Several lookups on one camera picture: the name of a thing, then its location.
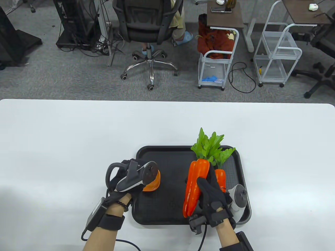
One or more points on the person's right hand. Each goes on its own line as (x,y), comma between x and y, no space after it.
(212,198)

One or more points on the person's left hand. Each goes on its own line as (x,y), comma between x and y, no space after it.
(116,196)

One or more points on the orange toy carrot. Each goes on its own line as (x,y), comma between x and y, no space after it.
(202,170)
(220,176)
(189,180)

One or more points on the black right forearm sensor box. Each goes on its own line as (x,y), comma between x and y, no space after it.
(244,241)

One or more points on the person's left forearm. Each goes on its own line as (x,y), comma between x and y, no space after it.
(102,240)

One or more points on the person's right forearm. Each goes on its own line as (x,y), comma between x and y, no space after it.
(227,235)

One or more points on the black left forearm sensor box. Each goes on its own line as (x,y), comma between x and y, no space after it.
(95,214)

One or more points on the grey left hand controller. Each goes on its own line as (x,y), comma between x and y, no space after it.
(130,180)

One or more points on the orange bowl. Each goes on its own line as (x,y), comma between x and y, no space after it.
(153,183)

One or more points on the black plastic tray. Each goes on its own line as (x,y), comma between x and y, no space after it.
(167,167)

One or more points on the blue gloves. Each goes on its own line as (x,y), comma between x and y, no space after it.
(210,78)

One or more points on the white cart with bag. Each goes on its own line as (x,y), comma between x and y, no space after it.
(212,70)

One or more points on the blue shoe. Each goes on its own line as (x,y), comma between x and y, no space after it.
(185,37)
(146,50)

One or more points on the red bag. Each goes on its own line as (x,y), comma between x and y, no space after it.
(214,41)

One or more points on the black mesh office chair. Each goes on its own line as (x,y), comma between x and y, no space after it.
(146,23)

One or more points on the small brown desk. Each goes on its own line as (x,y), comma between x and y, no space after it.
(225,19)

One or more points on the black computer stand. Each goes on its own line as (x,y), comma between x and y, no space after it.
(76,21)

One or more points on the black floor stand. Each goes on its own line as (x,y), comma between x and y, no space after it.
(10,44)

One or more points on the dark office chair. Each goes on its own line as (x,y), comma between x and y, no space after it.
(324,39)

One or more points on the brown bottle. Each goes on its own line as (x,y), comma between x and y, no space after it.
(231,2)

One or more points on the large brown desk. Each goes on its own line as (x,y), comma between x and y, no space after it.
(301,13)

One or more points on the white computer mouse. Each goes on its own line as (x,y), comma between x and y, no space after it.
(313,7)

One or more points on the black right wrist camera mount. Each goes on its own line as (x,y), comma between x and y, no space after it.
(196,223)

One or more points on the white metal frame leg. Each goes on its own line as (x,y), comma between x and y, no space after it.
(103,26)

